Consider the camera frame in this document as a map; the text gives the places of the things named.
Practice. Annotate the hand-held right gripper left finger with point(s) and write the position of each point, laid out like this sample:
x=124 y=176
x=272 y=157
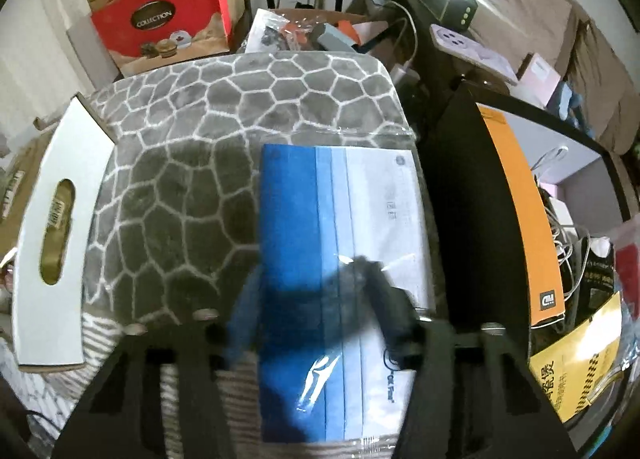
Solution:
x=245 y=314

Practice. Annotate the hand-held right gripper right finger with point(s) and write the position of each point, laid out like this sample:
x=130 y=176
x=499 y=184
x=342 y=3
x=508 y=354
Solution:
x=385 y=304

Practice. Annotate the blue face mask pack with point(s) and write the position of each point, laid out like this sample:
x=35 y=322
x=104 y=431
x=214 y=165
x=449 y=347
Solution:
x=300 y=214

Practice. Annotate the cardboard box with white flap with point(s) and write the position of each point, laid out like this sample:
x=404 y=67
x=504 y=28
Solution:
x=55 y=149

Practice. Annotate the black orange storage box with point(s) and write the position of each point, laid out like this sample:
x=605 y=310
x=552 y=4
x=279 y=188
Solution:
x=475 y=214

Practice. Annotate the orange flat box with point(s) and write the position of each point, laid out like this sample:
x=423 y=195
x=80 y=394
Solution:
x=525 y=214

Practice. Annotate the grey honeycomb patterned blanket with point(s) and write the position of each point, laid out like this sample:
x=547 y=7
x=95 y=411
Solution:
x=200 y=139

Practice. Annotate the yellow printed packet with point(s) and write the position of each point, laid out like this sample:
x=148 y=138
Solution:
x=565 y=369

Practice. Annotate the black printed box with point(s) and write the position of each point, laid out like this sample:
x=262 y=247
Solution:
x=597 y=279

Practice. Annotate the red packet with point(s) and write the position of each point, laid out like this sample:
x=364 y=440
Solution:
x=627 y=279

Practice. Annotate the white power strip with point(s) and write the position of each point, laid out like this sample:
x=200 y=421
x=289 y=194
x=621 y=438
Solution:
x=465 y=45

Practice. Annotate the blue cloth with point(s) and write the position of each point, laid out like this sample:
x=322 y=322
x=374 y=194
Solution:
x=567 y=101

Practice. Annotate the pink box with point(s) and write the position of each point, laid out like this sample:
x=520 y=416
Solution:
x=540 y=79

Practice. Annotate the clear plastic bag of parts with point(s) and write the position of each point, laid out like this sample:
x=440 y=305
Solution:
x=270 y=34

